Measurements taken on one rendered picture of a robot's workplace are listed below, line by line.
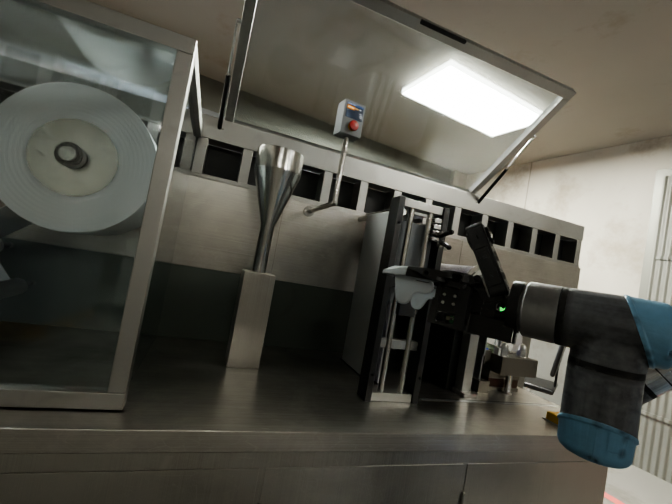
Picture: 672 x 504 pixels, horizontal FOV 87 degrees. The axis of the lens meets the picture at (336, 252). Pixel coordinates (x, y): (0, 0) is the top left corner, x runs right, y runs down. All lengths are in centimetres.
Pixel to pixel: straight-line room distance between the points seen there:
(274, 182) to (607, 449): 88
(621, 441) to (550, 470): 73
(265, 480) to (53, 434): 37
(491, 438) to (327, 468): 40
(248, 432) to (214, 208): 78
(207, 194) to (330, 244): 47
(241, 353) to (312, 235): 51
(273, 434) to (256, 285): 43
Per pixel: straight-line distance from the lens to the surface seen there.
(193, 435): 74
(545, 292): 52
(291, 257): 131
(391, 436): 86
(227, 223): 128
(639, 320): 51
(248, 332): 105
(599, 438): 53
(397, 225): 94
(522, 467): 117
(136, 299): 74
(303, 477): 85
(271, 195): 104
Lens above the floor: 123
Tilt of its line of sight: 2 degrees up
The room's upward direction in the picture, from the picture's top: 10 degrees clockwise
